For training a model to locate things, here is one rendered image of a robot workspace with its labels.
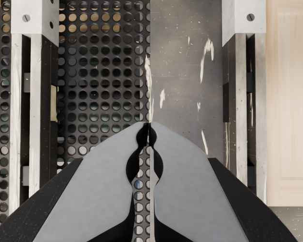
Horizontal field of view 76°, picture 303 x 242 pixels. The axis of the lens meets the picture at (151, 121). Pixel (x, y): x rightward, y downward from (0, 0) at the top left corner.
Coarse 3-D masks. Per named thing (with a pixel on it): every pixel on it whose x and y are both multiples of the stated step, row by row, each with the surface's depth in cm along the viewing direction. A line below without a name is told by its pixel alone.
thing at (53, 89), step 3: (51, 87) 43; (54, 87) 44; (51, 90) 43; (54, 90) 44; (51, 93) 43; (54, 93) 44; (51, 96) 43; (54, 96) 44; (51, 99) 43; (54, 99) 44; (51, 102) 43; (54, 102) 44; (51, 105) 43; (54, 105) 44; (51, 108) 43; (54, 108) 44; (51, 111) 43; (54, 111) 44; (51, 114) 43; (54, 114) 44; (51, 117) 43; (54, 117) 44; (51, 120) 43; (54, 120) 44
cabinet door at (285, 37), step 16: (272, 0) 43; (288, 0) 43; (272, 16) 43; (288, 16) 44; (272, 32) 43; (288, 32) 44; (272, 48) 43; (288, 48) 43; (272, 64) 43; (288, 64) 43; (272, 80) 43; (288, 80) 43; (272, 96) 43; (288, 96) 43; (272, 112) 43; (288, 112) 43; (272, 128) 43; (288, 128) 43; (272, 144) 43; (288, 144) 43; (272, 160) 43; (288, 160) 43; (272, 176) 43; (288, 176) 43; (272, 192) 42; (288, 192) 42
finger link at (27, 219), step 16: (80, 160) 9; (64, 176) 8; (48, 192) 7; (32, 208) 7; (48, 208) 7; (16, 224) 6; (32, 224) 6; (0, 240) 6; (16, 240) 6; (32, 240) 6
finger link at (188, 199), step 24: (168, 144) 10; (192, 144) 10; (168, 168) 8; (192, 168) 8; (168, 192) 7; (192, 192) 7; (216, 192) 7; (168, 216) 6; (192, 216) 6; (216, 216) 6; (168, 240) 6; (192, 240) 6; (216, 240) 6; (240, 240) 6
